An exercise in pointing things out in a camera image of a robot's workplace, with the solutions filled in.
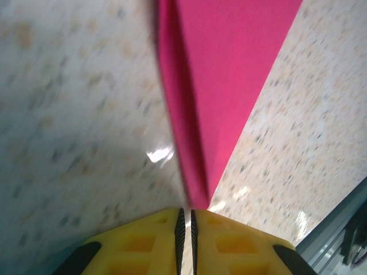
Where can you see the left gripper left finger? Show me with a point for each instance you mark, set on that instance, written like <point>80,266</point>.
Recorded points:
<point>137,252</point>

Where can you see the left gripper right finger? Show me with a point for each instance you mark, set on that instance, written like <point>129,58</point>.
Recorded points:
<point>243,255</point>

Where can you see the wide aluminium mounting rail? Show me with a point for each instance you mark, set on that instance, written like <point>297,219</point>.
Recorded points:
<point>324,243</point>

